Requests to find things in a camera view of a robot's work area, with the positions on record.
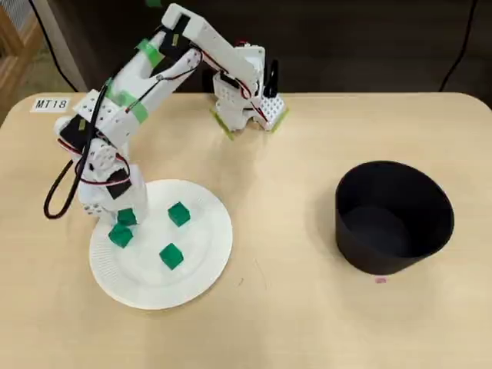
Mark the green cube block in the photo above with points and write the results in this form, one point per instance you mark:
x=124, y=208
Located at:
x=126, y=216
x=179, y=213
x=121, y=235
x=171, y=256

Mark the wooden shelf frame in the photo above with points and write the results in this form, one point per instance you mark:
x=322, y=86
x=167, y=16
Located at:
x=15, y=65

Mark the small pink sticker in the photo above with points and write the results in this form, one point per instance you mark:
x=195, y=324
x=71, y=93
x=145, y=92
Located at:
x=380, y=280

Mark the white MT18 label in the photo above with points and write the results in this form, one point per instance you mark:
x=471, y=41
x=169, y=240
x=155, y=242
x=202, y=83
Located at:
x=50, y=104

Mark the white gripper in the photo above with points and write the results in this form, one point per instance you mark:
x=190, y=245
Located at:
x=137, y=197

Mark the black pot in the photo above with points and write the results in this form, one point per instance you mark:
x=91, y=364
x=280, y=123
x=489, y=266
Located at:
x=392, y=238

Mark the white paper plate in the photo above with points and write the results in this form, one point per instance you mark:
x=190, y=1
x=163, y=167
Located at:
x=192, y=276

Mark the white perforated base plate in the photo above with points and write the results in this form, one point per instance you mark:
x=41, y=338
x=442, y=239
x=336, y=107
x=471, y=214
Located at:
x=273, y=109

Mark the green tape strip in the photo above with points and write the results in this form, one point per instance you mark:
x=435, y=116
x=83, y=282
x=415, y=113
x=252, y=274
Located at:
x=140, y=111
x=151, y=52

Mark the yellow-green base sheet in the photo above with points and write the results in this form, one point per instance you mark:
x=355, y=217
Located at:
x=225, y=130

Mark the grey partition post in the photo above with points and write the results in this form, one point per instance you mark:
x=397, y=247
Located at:
x=73, y=38

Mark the black clamp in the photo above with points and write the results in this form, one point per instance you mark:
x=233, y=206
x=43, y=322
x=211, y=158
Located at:
x=271, y=82

